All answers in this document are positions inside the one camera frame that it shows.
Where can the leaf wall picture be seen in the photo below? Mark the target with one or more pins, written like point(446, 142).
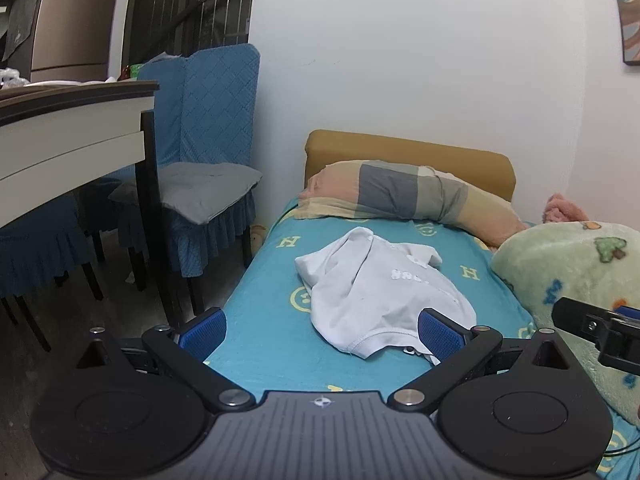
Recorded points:
point(630, 20)

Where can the small plush toy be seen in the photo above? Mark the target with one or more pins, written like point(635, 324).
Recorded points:
point(257, 240)

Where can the grey seat cushion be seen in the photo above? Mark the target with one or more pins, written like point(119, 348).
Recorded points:
point(200, 187)

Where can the pink fluffy blanket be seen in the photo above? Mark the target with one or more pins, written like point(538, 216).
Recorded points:
point(562, 210)

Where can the white plastic bag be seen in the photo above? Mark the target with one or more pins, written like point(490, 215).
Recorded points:
point(12, 79)

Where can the blue covered chair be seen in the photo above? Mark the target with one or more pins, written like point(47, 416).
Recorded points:
point(160, 110)
point(220, 110)
point(40, 250)

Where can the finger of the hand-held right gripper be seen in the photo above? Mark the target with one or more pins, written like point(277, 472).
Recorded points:
point(629, 311)
point(575, 316)

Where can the teal printed bed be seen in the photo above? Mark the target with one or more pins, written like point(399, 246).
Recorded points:
point(260, 320)

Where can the green cartoon blanket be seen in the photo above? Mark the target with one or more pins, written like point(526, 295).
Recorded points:
point(565, 270)

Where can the white t-shirt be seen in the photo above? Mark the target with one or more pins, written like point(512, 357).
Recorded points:
point(370, 290)

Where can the mustard headboard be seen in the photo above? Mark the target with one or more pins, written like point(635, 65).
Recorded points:
point(400, 147)

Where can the white dining table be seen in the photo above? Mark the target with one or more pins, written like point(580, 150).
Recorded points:
point(65, 130)

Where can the metal window grille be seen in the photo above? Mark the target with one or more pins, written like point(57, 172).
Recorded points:
point(200, 5)

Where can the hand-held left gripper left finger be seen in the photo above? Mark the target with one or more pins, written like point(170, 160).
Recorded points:
point(202, 331)

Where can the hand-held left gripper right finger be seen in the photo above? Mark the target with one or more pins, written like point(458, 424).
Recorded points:
point(440, 334)

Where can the checked pillow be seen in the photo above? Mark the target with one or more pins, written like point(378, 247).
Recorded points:
point(400, 190)

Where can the bronze refrigerator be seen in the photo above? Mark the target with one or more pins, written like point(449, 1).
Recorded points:
point(75, 15)

